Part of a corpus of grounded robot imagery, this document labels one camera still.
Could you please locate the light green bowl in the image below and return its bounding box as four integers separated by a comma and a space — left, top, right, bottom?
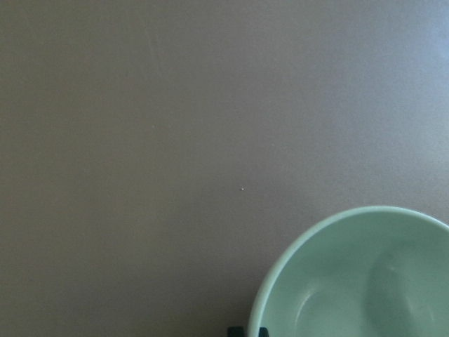
247, 206, 448, 336

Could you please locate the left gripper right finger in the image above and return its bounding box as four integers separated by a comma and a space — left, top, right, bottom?
258, 326, 269, 337

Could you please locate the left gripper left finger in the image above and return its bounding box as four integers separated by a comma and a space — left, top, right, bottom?
227, 326, 244, 337

